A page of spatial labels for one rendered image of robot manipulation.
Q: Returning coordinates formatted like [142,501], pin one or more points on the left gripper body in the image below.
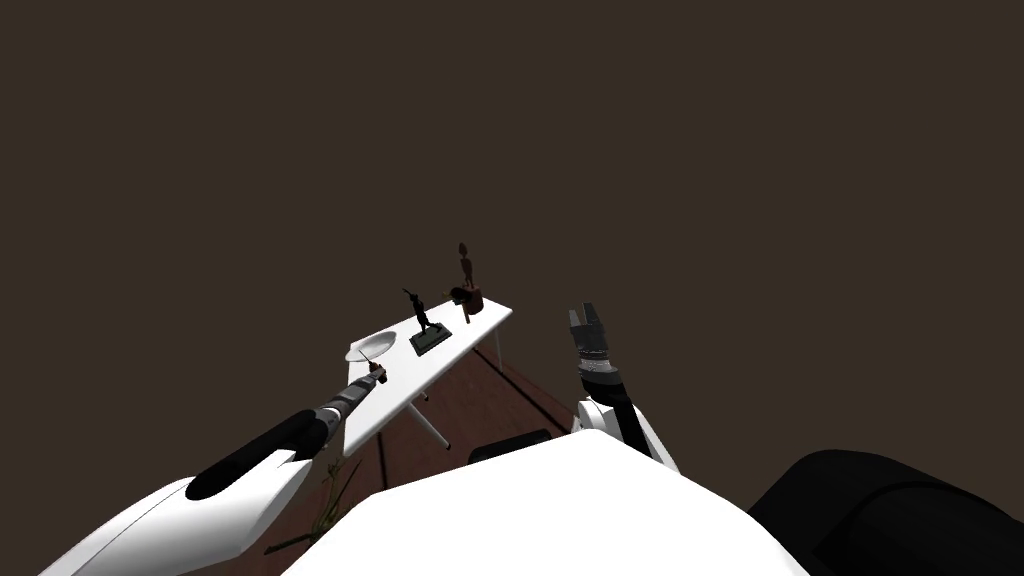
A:
[376,374]

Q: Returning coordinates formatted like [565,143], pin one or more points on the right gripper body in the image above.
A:
[591,342]

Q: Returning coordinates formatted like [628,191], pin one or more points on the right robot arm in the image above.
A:
[608,392]

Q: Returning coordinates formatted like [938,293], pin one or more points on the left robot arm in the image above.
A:
[232,488]

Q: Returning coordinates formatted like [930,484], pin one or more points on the white bowl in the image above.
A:
[373,346]

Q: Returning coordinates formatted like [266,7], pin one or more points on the white table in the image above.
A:
[432,364]

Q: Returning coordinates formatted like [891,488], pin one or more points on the black figure statue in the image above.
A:
[426,330]

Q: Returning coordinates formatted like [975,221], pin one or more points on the brown figure statue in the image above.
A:
[469,292]

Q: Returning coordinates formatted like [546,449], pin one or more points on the green plant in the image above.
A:
[332,496]

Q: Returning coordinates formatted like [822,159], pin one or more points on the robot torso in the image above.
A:
[552,512]

